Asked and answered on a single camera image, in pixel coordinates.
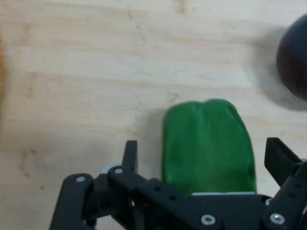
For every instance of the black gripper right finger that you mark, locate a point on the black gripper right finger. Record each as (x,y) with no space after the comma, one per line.
(280,158)

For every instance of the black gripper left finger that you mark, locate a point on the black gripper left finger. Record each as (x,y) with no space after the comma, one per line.
(124,184)

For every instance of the green toy bell pepper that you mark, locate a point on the green toy bell pepper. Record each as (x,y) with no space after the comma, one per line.
(206,148)

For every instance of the dark round ball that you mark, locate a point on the dark round ball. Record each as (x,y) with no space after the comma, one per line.
(293,57)

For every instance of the woven wicker basket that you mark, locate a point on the woven wicker basket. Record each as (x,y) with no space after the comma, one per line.
(2,72)

